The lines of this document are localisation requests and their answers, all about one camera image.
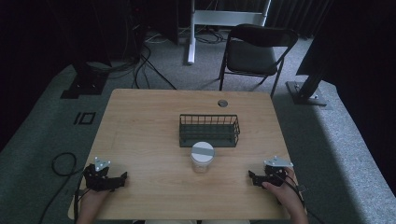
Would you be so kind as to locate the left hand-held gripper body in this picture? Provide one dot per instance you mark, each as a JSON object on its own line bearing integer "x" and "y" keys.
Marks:
{"x": 97, "y": 179}

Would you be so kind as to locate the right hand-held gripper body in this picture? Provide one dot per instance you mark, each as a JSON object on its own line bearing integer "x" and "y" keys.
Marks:
{"x": 275, "y": 173}

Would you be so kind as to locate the person's left hand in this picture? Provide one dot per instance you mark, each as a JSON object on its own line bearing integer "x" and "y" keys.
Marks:
{"x": 93, "y": 199}

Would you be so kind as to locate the person's right hand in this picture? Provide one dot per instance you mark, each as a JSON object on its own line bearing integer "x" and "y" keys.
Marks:
{"x": 285, "y": 194}

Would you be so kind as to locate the clear jar with white lid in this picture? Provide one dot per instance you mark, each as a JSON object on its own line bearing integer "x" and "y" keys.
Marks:
{"x": 202, "y": 158}

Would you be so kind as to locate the grey round table grommet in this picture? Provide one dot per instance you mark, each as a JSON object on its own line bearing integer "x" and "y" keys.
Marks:
{"x": 222, "y": 103}

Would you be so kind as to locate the black stand with metal base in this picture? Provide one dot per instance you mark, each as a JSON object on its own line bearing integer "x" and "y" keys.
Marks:
{"x": 306, "y": 93}

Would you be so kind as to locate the black folding chair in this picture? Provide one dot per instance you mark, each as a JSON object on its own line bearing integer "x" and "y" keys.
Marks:
{"x": 252, "y": 56}

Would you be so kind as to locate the dark curtain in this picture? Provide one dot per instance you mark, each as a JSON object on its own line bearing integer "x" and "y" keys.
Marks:
{"x": 299, "y": 15}

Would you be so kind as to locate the black stand with base plate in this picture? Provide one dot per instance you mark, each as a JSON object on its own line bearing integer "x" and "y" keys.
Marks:
{"x": 84, "y": 84}

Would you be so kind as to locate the white desk frame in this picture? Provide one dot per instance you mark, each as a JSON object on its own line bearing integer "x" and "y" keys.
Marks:
{"x": 218, "y": 18}

